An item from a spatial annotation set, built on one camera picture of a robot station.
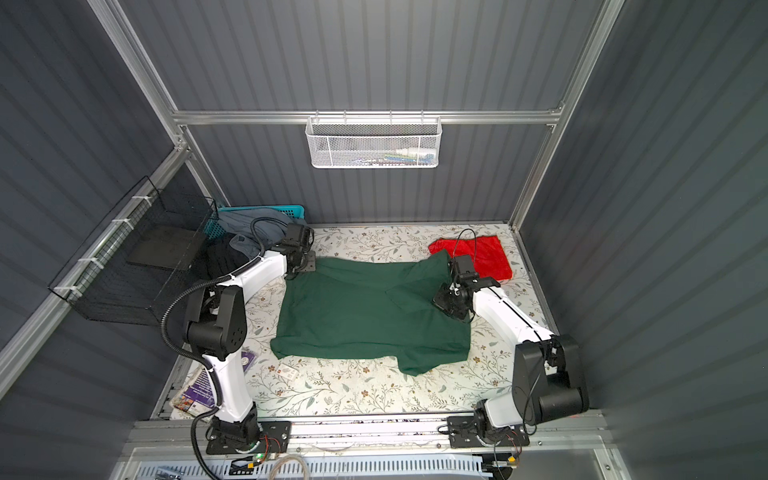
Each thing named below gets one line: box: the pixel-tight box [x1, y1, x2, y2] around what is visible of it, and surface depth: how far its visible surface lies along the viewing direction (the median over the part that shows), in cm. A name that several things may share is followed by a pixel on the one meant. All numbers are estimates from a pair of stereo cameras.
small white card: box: [275, 364, 297, 381], surface depth 84 cm
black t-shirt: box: [203, 232, 251, 283], surface depth 96 cm
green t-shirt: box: [270, 249, 471, 376], surface depth 96 cm
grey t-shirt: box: [218, 208, 307, 259], surface depth 107 cm
